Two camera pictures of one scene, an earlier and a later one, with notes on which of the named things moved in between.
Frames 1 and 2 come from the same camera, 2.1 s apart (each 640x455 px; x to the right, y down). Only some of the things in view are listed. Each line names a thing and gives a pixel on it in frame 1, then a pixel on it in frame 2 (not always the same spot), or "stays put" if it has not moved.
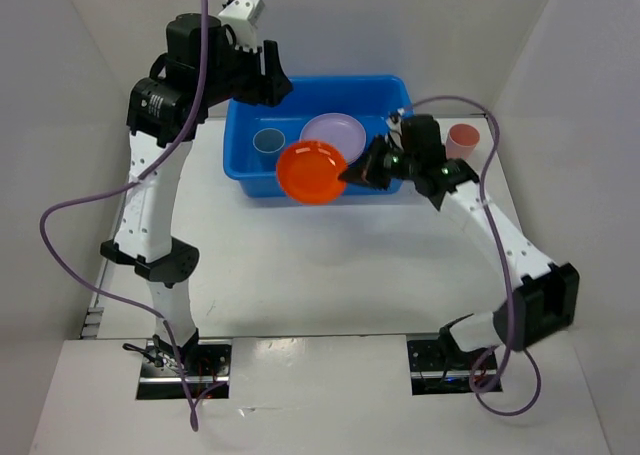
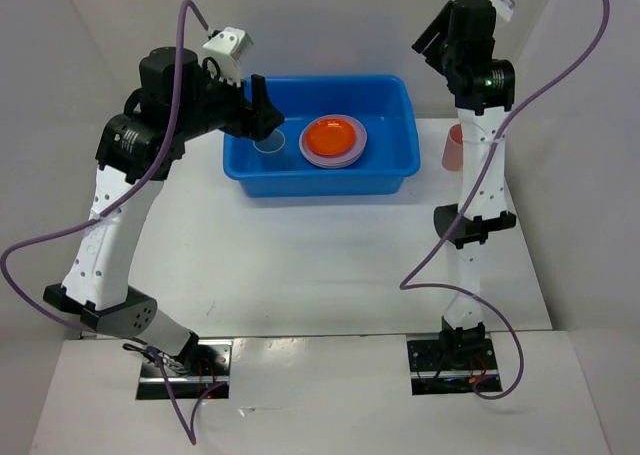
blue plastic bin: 346,111 stays put
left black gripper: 267,89 → 257,119
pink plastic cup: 461,141 stays put
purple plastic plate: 340,129 → 334,161
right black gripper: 366,170 → 430,50
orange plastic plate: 307,172 → 330,137
